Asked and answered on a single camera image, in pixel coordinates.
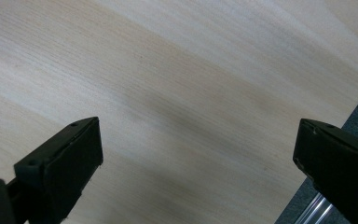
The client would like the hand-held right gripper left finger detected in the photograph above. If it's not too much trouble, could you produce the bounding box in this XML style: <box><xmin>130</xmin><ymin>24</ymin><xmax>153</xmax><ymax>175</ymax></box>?
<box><xmin>7</xmin><ymin>116</ymin><xmax>104</xmax><ymax>224</ymax></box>

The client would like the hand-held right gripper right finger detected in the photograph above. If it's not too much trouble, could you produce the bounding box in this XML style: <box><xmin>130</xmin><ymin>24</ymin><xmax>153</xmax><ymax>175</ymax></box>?
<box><xmin>293</xmin><ymin>118</ymin><xmax>358</xmax><ymax>224</ymax></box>

